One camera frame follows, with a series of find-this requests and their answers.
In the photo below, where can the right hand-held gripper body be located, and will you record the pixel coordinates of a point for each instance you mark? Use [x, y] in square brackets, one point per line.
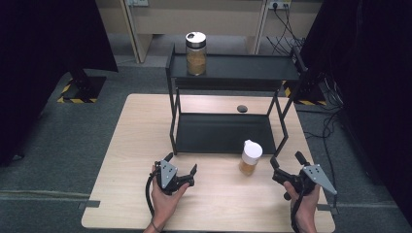
[315, 176]

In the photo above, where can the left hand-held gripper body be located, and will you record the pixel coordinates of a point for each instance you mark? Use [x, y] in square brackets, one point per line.
[168, 174]

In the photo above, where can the white lid glass jar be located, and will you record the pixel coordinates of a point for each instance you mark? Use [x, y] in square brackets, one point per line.
[252, 152]

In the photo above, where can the silver lid glass jar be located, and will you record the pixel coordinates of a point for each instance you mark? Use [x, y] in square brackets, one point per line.
[196, 61]

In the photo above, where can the black metal rack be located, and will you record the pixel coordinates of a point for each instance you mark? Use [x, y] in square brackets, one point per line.
[233, 69]

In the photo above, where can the person's left hand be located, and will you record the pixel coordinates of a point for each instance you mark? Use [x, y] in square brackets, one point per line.
[165, 205]

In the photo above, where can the person's right hand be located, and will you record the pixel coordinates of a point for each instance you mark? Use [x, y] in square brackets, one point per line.
[307, 207]

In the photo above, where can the black round table grommet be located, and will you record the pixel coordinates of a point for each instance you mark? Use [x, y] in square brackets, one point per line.
[242, 108]

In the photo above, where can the black stand base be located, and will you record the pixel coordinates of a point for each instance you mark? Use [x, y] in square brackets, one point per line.
[307, 93]
[85, 89]

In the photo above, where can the grey floor tape strip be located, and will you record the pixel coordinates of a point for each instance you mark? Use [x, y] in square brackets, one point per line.
[89, 204]

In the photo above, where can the black curtain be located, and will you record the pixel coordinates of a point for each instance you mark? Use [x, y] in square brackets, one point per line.
[39, 64]
[372, 97]

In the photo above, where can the beige office desk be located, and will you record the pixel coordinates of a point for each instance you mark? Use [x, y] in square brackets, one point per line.
[226, 17]

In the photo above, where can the white wall socket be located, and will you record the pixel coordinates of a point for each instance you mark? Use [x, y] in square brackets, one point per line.
[138, 2]
[279, 4]

